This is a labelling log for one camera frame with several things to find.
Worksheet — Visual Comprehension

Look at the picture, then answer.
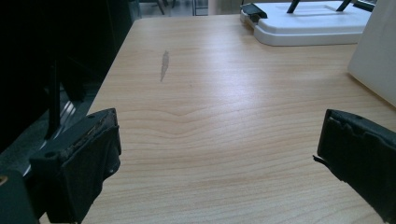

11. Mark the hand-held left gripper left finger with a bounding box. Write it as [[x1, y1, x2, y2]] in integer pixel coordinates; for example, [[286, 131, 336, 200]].
[[29, 107, 122, 224]]

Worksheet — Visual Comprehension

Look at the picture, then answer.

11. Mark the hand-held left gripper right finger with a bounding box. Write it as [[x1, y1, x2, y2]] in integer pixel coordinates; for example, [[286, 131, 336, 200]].
[[313, 108, 396, 224]]

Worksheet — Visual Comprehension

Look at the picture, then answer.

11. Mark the white flat panel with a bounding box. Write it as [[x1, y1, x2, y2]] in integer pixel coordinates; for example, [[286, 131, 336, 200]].
[[347, 0, 396, 107]]

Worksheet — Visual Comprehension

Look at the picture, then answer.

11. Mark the white plastic base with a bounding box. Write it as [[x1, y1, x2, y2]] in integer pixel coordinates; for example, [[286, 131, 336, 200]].
[[239, 0, 374, 48]]

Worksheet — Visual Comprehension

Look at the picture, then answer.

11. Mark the black stand leg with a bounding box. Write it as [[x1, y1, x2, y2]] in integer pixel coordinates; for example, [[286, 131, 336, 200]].
[[335, 0, 352, 12], [286, 0, 302, 14]]

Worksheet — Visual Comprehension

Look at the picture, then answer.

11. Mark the black clip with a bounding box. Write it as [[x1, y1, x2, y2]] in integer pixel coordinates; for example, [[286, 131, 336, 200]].
[[240, 3, 268, 23]]

